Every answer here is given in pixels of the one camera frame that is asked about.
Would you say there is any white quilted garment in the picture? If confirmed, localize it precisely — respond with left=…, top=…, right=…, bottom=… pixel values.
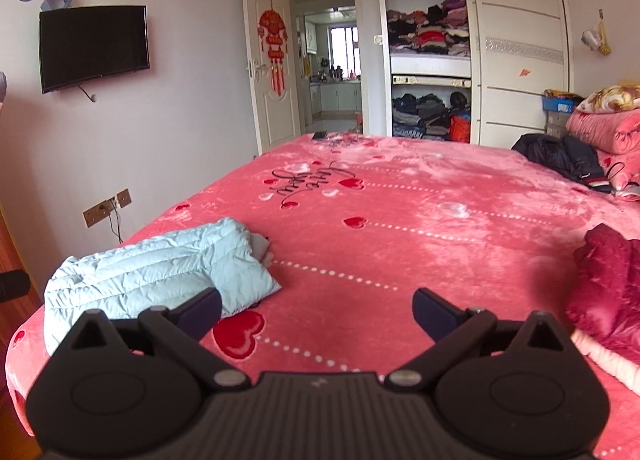
left=570, top=327, right=640, bottom=398

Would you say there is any black wall television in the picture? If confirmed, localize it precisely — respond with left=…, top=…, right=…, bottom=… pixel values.
left=39, top=4, right=151, bottom=95

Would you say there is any white door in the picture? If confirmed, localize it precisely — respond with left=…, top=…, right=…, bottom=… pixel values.
left=241, top=0, right=302, bottom=156

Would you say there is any white wardrobe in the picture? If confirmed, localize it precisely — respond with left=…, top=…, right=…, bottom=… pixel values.
left=371, top=0, right=573, bottom=148

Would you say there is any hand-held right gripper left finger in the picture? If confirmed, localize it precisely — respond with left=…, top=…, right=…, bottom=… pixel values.
left=62, top=285, right=252, bottom=394

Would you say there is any blue box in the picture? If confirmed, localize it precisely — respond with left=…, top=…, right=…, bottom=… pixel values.
left=541, top=96, right=583, bottom=114

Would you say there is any floral pillow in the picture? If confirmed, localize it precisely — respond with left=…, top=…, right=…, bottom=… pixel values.
left=576, top=84, right=640, bottom=115

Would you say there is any dark red down jacket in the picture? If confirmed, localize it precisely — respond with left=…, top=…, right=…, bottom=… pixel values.
left=565, top=223, right=640, bottom=366

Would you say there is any white kitchen wall cabinet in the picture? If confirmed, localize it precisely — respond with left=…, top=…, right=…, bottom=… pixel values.
left=304, top=15, right=319, bottom=55

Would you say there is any pile of colourful folded clothes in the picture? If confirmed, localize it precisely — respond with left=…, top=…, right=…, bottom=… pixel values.
left=386, top=0, right=472, bottom=58

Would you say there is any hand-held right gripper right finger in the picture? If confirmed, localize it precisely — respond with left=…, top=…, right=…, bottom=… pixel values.
left=383, top=285, right=573, bottom=394

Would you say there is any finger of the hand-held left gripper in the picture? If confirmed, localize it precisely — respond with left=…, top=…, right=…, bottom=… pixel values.
left=0, top=271, right=29, bottom=302

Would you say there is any black power cable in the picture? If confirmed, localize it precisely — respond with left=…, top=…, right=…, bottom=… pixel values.
left=107, top=207, right=125, bottom=243

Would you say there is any kitchen window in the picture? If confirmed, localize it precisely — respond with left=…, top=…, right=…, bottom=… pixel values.
left=327, top=25, right=360, bottom=74

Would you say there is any yellow hanging tassel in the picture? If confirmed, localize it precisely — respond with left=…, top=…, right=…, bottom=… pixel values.
left=597, top=10, right=612, bottom=56

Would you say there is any light blue down jacket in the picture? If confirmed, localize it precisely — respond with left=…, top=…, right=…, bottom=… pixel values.
left=42, top=217, right=283, bottom=358

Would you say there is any folded pink quilt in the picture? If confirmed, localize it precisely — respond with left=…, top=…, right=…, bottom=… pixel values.
left=565, top=108, right=640, bottom=191

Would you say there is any pile of dark folded clothes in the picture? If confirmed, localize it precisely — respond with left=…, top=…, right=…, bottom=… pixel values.
left=391, top=90, right=472, bottom=143

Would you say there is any brass wall socket panel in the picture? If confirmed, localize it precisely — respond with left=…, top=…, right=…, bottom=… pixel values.
left=82, top=189, right=132, bottom=228

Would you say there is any white kitchen base cabinet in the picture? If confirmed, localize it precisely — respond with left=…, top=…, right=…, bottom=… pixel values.
left=310, top=80, right=362, bottom=114

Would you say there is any red knot door ornament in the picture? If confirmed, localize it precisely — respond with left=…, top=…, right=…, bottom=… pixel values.
left=257, top=10, right=290, bottom=94

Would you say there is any black jacket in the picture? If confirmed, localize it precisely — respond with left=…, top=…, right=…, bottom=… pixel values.
left=511, top=133, right=613, bottom=193

